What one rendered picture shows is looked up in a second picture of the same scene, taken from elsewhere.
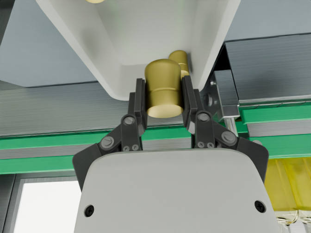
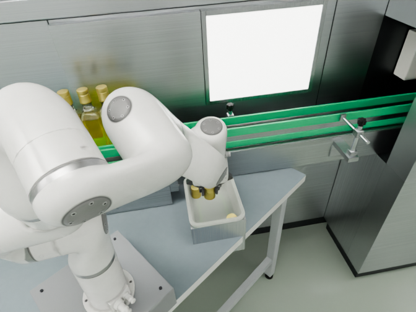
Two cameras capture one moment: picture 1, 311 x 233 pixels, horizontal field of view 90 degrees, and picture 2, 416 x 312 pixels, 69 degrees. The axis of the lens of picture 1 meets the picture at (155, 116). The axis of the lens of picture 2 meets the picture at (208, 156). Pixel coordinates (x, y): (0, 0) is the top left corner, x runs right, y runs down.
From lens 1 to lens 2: 0.78 m
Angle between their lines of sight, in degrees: 20
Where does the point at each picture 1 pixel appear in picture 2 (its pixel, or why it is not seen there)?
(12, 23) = (272, 205)
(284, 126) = not seen: hidden behind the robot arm
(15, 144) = (296, 135)
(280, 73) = not seen: hidden behind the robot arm
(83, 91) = (252, 168)
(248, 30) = (163, 210)
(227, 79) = (173, 187)
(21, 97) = (292, 162)
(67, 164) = (260, 127)
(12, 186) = (320, 81)
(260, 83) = not seen: hidden behind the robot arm
